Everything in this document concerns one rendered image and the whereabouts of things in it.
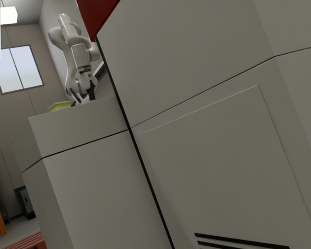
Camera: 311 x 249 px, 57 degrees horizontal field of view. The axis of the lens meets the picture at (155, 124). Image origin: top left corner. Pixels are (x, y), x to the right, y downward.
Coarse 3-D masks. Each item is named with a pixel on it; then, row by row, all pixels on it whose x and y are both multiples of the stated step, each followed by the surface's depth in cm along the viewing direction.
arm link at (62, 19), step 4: (60, 16) 184; (64, 16) 184; (68, 16) 186; (60, 20) 183; (64, 20) 182; (68, 20) 182; (60, 24) 182; (64, 24) 180; (76, 24) 202; (60, 28) 183; (76, 28) 199; (80, 32) 204
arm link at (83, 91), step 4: (80, 80) 200; (96, 80) 204; (80, 84) 198; (96, 84) 203; (96, 88) 203; (84, 92) 203; (88, 96) 199; (84, 100) 199; (88, 100) 199; (92, 100) 201
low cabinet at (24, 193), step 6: (24, 186) 649; (18, 192) 641; (24, 192) 646; (18, 198) 682; (24, 198) 643; (24, 204) 641; (30, 204) 646; (24, 210) 639; (30, 210) 644; (30, 216) 645
